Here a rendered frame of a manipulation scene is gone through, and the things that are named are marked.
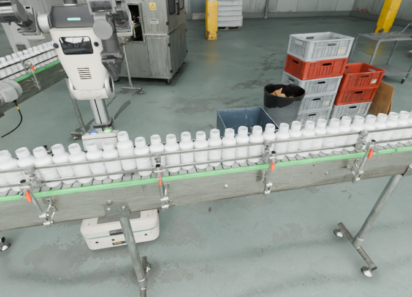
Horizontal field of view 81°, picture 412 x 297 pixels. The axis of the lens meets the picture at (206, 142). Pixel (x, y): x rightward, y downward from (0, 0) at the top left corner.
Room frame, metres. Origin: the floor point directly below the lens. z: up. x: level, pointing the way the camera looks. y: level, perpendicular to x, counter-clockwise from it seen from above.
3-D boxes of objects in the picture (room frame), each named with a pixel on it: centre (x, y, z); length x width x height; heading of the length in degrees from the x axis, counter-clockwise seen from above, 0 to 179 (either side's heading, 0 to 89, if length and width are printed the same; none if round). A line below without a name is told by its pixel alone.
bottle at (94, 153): (0.74, 0.43, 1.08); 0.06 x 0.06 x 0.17
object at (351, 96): (3.28, -2.03, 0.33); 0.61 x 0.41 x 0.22; 103
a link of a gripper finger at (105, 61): (0.89, 0.34, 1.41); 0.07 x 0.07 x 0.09; 10
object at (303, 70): (3.06, -1.37, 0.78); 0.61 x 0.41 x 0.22; 107
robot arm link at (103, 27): (0.87, 0.33, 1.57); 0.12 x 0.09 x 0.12; 12
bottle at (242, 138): (0.85, -0.15, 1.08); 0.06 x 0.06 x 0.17
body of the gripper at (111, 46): (0.91, 0.34, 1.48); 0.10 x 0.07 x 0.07; 10
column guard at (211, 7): (8.58, -0.18, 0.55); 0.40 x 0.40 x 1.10; 11
